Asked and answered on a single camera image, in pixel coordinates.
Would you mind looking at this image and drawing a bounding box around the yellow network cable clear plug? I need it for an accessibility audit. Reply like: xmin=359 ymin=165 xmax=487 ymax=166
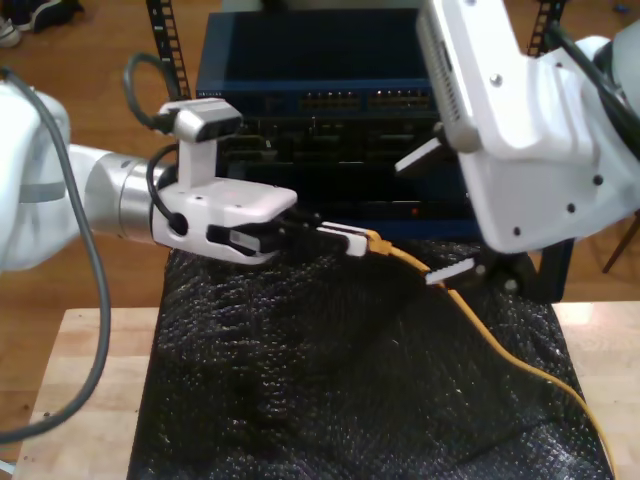
xmin=366 ymin=228 xmax=617 ymax=480

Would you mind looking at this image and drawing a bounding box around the flat blue device box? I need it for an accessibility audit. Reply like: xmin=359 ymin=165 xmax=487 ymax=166
xmin=369 ymin=219 xmax=489 ymax=242

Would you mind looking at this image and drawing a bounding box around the black rack server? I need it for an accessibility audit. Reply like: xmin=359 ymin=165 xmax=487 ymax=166
xmin=219 ymin=117 xmax=441 ymax=164

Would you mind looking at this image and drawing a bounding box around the dark wooden chair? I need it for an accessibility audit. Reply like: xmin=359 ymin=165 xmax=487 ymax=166
xmin=602 ymin=209 xmax=640 ymax=274

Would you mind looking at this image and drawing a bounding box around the black bubble wrap mat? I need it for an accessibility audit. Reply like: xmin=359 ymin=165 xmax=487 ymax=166
xmin=125 ymin=239 xmax=616 ymax=480

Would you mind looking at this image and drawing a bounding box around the black sneaker white sole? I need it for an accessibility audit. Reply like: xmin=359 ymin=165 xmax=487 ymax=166
xmin=9 ymin=0 xmax=36 ymax=30
xmin=28 ymin=0 xmax=85 ymax=32

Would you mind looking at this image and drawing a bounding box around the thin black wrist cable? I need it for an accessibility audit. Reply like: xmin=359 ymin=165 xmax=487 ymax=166
xmin=146 ymin=144 xmax=190 ymax=236

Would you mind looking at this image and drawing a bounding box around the dark camera cable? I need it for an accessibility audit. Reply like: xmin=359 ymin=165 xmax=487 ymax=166
xmin=123 ymin=52 xmax=181 ymax=135

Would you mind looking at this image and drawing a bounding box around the blue network switch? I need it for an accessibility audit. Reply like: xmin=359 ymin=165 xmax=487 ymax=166
xmin=194 ymin=12 xmax=441 ymax=119

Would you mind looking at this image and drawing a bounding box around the black rack frame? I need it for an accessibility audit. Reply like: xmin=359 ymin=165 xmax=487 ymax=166
xmin=146 ymin=0 xmax=569 ymax=101

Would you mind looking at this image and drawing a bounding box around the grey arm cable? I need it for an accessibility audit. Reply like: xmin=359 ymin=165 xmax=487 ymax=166
xmin=0 ymin=67 xmax=112 ymax=445

